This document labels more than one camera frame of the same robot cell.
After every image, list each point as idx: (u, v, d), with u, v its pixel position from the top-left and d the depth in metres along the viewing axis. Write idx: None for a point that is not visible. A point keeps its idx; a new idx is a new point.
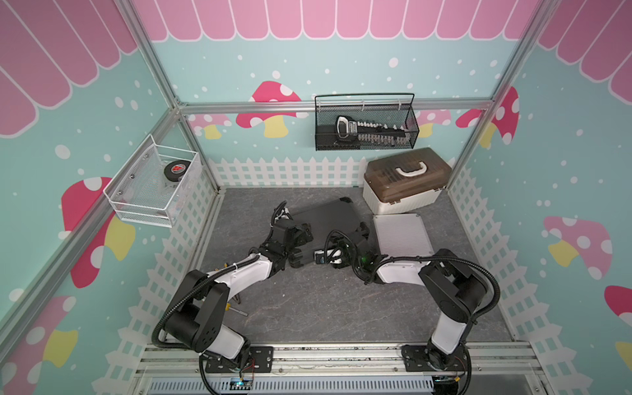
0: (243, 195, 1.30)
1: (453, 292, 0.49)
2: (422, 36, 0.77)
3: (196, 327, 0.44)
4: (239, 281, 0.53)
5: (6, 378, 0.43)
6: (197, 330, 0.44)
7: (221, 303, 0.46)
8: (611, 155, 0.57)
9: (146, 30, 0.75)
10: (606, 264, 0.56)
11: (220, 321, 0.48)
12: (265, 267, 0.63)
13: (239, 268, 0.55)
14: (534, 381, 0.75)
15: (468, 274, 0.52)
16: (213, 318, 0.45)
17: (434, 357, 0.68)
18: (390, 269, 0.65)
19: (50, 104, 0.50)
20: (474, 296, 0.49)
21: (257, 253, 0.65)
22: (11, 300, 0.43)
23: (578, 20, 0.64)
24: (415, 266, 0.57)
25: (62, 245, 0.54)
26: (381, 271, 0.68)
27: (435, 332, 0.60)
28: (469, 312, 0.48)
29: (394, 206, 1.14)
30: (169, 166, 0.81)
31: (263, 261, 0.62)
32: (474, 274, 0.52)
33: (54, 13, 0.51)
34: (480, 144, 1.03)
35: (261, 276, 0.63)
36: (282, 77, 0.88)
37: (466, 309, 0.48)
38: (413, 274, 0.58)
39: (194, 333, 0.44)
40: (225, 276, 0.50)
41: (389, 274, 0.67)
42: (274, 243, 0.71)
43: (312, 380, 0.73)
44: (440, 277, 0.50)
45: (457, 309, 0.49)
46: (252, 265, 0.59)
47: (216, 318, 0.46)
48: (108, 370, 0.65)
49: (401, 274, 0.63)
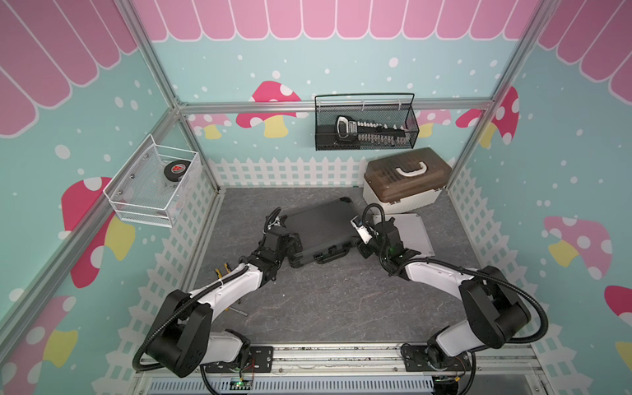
0: (243, 194, 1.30)
1: (493, 315, 0.45)
2: (422, 35, 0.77)
3: (179, 351, 0.42)
4: (225, 298, 0.51)
5: (6, 378, 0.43)
6: (181, 355, 0.42)
7: (205, 326, 0.44)
8: (611, 155, 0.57)
9: (146, 31, 0.75)
10: (606, 264, 0.56)
11: (205, 343, 0.46)
12: (257, 277, 0.60)
13: (225, 284, 0.52)
14: (534, 381, 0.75)
15: (513, 300, 0.47)
16: (197, 340, 0.43)
17: (434, 353, 0.68)
18: (423, 269, 0.61)
19: (50, 104, 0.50)
20: (514, 323, 0.45)
21: (247, 263, 0.62)
22: (11, 300, 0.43)
23: (577, 20, 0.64)
24: (454, 276, 0.52)
25: (63, 245, 0.54)
26: (410, 267, 0.64)
27: (443, 333, 0.65)
28: (503, 337, 0.44)
29: (394, 206, 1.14)
30: (169, 166, 0.81)
31: (256, 272, 0.60)
32: (520, 302, 0.47)
33: (54, 14, 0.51)
34: (480, 144, 1.03)
35: (251, 288, 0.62)
36: (282, 77, 0.88)
37: (501, 335, 0.44)
38: (448, 283, 0.54)
39: (178, 357, 0.42)
40: (207, 296, 0.48)
41: (421, 276, 0.62)
42: (266, 249, 0.69)
43: (311, 380, 0.73)
44: (482, 297, 0.46)
45: (492, 332, 0.45)
46: (239, 281, 0.55)
47: (201, 341, 0.44)
48: (108, 370, 0.65)
49: (434, 279, 0.58)
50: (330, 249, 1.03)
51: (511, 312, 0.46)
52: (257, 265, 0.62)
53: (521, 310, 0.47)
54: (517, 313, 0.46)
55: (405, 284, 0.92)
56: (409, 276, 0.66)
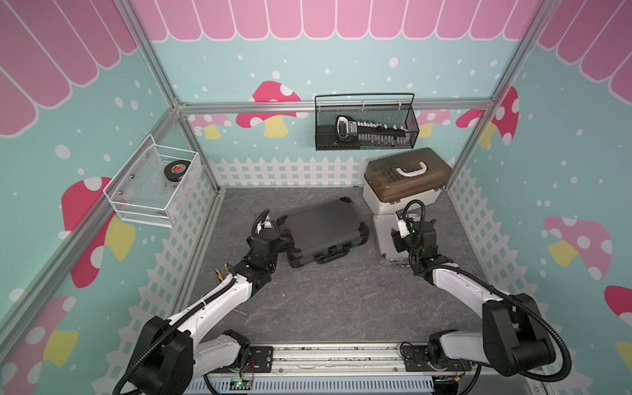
0: (243, 194, 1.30)
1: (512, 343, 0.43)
2: (422, 35, 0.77)
3: (160, 379, 0.40)
4: (208, 318, 0.48)
5: (5, 378, 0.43)
6: (164, 383, 0.40)
7: (188, 350, 0.42)
8: (611, 155, 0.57)
9: (146, 30, 0.75)
10: (606, 264, 0.56)
11: (189, 369, 0.44)
12: (246, 289, 0.57)
13: (207, 304, 0.49)
14: (534, 382, 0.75)
15: (540, 336, 0.44)
16: (180, 367, 0.41)
17: (431, 349, 0.70)
18: (451, 278, 0.59)
19: (50, 104, 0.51)
20: (532, 358, 0.43)
21: (234, 275, 0.58)
22: (11, 300, 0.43)
23: (578, 20, 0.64)
24: (482, 292, 0.50)
25: (63, 245, 0.54)
26: (439, 271, 0.62)
27: (448, 334, 0.65)
28: (514, 368, 0.42)
29: (394, 206, 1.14)
30: (169, 166, 0.81)
31: (246, 285, 0.57)
32: (546, 340, 0.44)
33: (54, 14, 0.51)
34: (480, 144, 1.03)
35: (240, 300, 0.57)
36: (282, 77, 0.88)
37: (513, 364, 0.42)
38: (474, 298, 0.52)
39: (160, 386, 0.41)
40: (188, 322, 0.45)
41: (447, 283, 0.60)
42: (256, 257, 0.65)
43: (312, 380, 0.73)
44: (505, 322, 0.44)
45: (504, 359, 0.43)
46: (225, 298, 0.52)
47: (184, 366, 0.42)
48: (108, 370, 0.65)
49: (459, 290, 0.56)
50: (330, 249, 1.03)
51: (532, 346, 0.43)
52: (245, 276, 0.59)
53: (544, 346, 0.43)
54: (538, 348, 0.43)
55: (405, 283, 0.92)
56: (434, 280, 0.65)
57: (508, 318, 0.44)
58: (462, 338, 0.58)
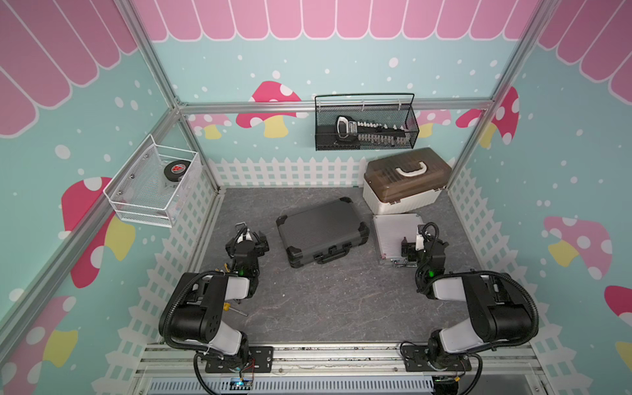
0: (243, 194, 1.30)
1: (490, 303, 0.48)
2: (422, 36, 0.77)
3: (203, 315, 0.46)
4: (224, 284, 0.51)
5: (5, 378, 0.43)
6: (205, 318, 0.45)
7: (220, 295, 0.49)
8: (611, 155, 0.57)
9: (146, 30, 0.75)
10: (606, 264, 0.56)
11: (220, 311, 0.50)
12: (247, 285, 0.68)
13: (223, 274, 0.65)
14: (534, 381, 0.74)
15: (518, 301, 0.48)
16: (216, 305, 0.48)
17: (431, 345, 0.70)
18: (445, 284, 0.65)
19: (49, 104, 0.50)
20: (509, 314, 0.46)
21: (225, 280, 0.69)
22: (11, 300, 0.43)
23: (578, 19, 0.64)
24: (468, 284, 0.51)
25: (62, 245, 0.54)
26: (438, 285, 0.68)
27: (446, 329, 0.65)
28: (493, 322, 0.45)
29: (394, 206, 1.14)
30: (169, 165, 0.81)
31: (245, 279, 0.68)
32: (524, 304, 0.47)
33: (54, 13, 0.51)
34: (480, 144, 1.03)
35: (242, 296, 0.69)
36: (282, 77, 0.88)
37: (490, 318, 0.46)
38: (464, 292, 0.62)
39: (202, 321, 0.45)
40: None
41: (442, 290, 0.67)
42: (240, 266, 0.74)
43: (311, 380, 0.73)
44: (482, 290, 0.49)
45: (485, 321, 0.46)
46: (235, 277, 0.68)
47: (216, 309, 0.48)
48: (108, 370, 0.65)
49: (455, 293, 0.61)
50: (330, 249, 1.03)
51: (509, 309, 0.47)
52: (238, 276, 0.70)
53: (522, 309, 0.47)
54: (515, 309, 0.47)
55: (405, 284, 0.92)
56: (434, 294, 0.70)
57: (483, 285, 0.50)
58: (457, 329, 0.60)
